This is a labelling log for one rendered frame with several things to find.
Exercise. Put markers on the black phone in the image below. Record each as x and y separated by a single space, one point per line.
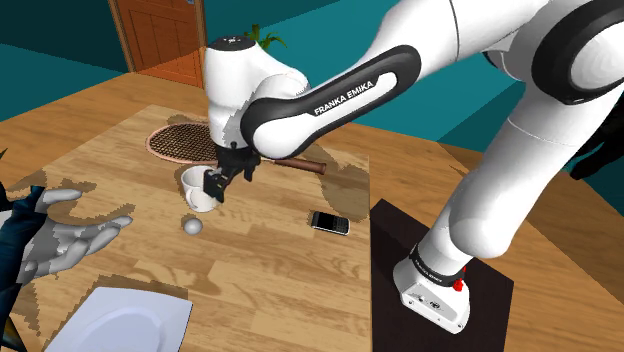
330 223

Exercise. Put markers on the small white ball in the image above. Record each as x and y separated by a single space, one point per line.
193 226

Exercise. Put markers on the dark robot stand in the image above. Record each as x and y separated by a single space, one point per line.
390 273

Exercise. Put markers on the wooden table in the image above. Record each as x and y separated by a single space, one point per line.
273 278

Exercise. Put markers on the orange wooden door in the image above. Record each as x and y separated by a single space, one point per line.
161 34

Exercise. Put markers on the green plant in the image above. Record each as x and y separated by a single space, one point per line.
267 39

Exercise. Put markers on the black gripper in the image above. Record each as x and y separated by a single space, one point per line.
236 157

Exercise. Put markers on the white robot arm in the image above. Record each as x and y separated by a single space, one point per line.
487 195

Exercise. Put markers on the white cup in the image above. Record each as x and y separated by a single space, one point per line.
192 187

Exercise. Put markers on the grey and blue figure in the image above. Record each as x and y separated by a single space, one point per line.
53 244

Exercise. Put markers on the white square plate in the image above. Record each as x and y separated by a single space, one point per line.
122 322

